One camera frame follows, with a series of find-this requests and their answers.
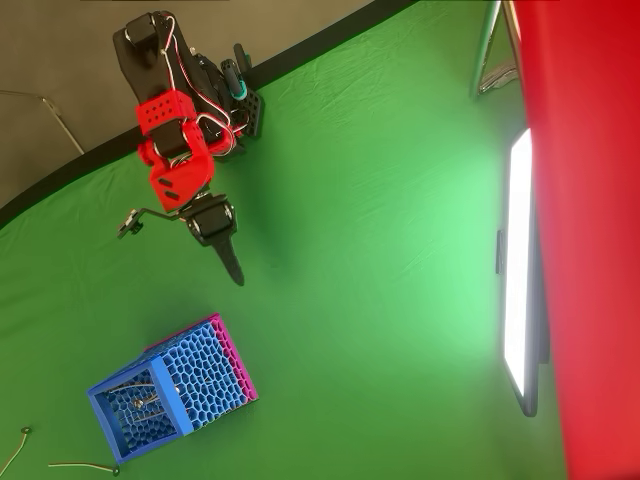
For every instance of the blue and magenta mesh basket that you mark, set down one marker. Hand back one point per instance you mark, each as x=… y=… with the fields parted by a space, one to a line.
x=200 y=370

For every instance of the small gripper camera board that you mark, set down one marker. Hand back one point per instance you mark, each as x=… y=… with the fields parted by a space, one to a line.
x=131 y=222

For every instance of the chrome tube stand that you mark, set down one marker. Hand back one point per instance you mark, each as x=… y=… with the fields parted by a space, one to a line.
x=482 y=50

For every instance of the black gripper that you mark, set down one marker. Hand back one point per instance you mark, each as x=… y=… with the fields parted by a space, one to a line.
x=212 y=220

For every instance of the black monitor on stand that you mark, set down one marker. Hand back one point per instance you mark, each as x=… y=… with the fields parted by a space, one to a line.
x=517 y=250

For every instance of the blurred red plastic part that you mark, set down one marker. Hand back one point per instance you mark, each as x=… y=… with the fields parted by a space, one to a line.
x=590 y=250

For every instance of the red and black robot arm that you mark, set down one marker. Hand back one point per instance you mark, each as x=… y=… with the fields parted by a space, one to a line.
x=185 y=175

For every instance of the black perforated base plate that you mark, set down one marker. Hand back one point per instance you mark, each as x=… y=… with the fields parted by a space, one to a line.
x=252 y=107

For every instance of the green table cloth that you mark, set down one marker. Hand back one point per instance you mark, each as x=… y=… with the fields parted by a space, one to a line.
x=350 y=250

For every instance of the thin chrome chair leg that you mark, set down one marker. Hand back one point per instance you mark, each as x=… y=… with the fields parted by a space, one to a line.
x=60 y=117

